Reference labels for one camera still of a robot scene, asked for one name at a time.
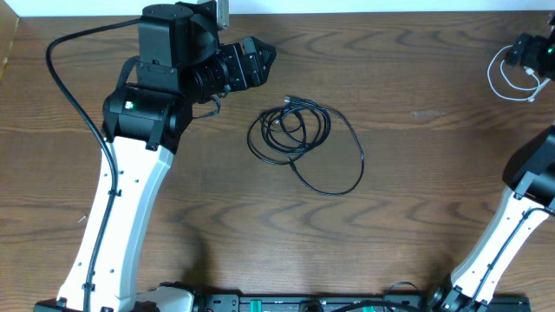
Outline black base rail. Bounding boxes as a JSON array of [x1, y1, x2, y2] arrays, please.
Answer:
[[190, 282, 532, 312]]

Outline black usb cable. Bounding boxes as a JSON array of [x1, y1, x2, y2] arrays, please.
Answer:
[[246, 94, 366, 197]]

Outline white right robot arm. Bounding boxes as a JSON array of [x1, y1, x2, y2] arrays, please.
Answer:
[[419, 11, 554, 312]]

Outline white usb cable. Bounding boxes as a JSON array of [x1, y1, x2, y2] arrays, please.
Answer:
[[486, 44, 552, 103]]

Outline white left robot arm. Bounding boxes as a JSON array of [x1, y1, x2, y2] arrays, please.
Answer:
[[35, 1, 277, 311]]

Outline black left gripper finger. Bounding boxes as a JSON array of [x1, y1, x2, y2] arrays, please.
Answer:
[[253, 65, 271, 87], [252, 37, 277, 71]]

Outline cardboard panel left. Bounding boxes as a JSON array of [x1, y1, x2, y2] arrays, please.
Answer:
[[0, 0, 20, 77]]

